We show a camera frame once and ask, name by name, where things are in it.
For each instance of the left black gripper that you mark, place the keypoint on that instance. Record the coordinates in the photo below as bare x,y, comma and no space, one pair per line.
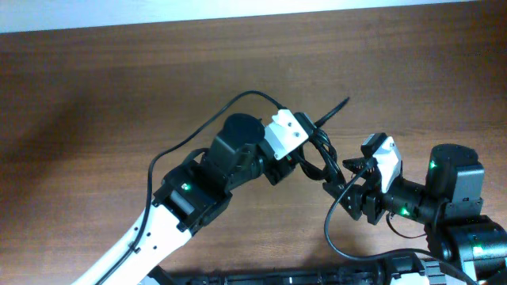
286,168

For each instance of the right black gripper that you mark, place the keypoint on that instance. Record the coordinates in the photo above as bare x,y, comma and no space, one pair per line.
361,195

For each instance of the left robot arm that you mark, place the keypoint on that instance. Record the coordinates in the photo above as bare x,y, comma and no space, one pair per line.
197,191

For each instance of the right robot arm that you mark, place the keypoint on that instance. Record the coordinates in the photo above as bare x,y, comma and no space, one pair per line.
467,243

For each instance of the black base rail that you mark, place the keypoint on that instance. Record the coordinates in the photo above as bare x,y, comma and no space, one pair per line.
393,270

